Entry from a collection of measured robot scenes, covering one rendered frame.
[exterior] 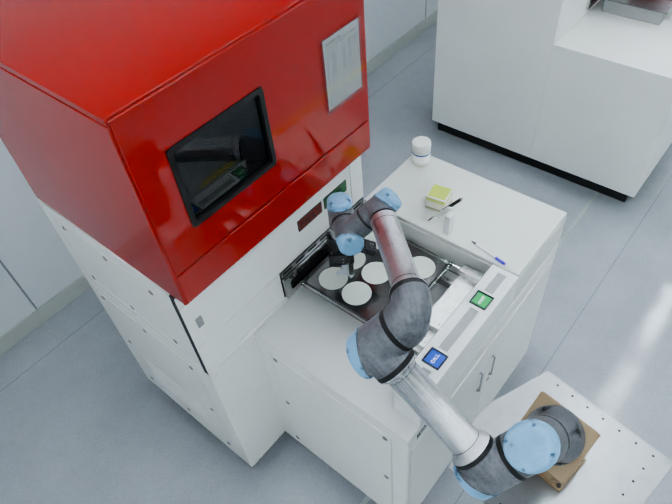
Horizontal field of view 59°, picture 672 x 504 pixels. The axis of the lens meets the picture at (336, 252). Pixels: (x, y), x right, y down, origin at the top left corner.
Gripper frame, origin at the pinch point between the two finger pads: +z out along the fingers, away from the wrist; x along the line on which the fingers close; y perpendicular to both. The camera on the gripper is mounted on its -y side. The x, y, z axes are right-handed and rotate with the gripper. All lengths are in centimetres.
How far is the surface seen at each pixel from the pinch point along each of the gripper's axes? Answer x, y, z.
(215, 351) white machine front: 26, 44, 1
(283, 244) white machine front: -0.4, 21.2, -16.8
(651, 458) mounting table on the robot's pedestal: 64, -78, 9
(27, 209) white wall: -77, 152, 28
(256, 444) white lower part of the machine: 26, 44, 71
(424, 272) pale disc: 0.3, -24.1, 1.3
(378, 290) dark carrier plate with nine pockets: 6.6, -8.1, 1.3
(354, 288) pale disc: 5.1, -0.2, 1.3
